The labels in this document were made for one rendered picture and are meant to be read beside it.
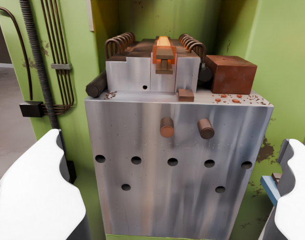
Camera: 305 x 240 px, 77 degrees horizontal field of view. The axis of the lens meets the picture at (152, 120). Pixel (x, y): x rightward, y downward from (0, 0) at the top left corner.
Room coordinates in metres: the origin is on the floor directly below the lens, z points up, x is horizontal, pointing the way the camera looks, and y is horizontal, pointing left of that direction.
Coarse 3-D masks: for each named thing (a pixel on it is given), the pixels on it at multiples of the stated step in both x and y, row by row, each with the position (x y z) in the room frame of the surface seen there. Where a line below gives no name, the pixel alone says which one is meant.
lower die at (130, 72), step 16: (128, 48) 0.62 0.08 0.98; (144, 48) 0.55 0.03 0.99; (176, 48) 0.55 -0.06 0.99; (112, 64) 0.42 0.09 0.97; (128, 64) 0.42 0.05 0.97; (144, 64) 0.42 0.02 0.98; (176, 64) 0.41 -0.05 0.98; (192, 64) 0.41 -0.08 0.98; (112, 80) 0.42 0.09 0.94; (128, 80) 0.42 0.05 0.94; (144, 80) 0.42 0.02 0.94; (160, 80) 0.41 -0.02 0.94; (176, 80) 0.41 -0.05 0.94; (192, 80) 0.41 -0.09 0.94
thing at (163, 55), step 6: (162, 36) 0.73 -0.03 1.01; (162, 42) 0.53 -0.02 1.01; (168, 42) 0.53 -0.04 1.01; (156, 48) 0.40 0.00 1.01; (162, 48) 0.39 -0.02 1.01; (168, 48) 0.39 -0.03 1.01; (174, 48) 0.40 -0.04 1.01; (156, 54) 0.32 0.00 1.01; (162, 54) 0.32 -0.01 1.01; (168, 54) 0.32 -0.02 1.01; (174, 54) 0.40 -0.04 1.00; (156, 60) 0.40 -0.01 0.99; (162, 60) 0.31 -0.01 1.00; (168, 60) 0.39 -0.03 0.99; (174, 60) 0.40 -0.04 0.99; (156, 66) 0.34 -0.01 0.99; (162, 66) 0.31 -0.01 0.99; (168, 66) 0.34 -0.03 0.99; (156, 72) 0.31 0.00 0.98; (162, 72) 0.31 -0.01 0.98; (168, 72) 0.31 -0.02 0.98
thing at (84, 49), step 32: (0, 0) 0.57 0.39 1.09; (32, 0) 0.57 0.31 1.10; (64, 0) 0.56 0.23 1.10; (96, 0) 0.60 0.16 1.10; (64, 32) 0.56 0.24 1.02; (96, 32) 0.57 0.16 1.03; (32, 64) 0.57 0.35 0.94; (96, 64) 0.56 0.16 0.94; (64, 96) 0.57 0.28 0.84; (32, 128) 0.57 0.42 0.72; (64, 128) 0.57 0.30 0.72; (96, 192) 0.56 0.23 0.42; (96, 224) 0.56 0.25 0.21
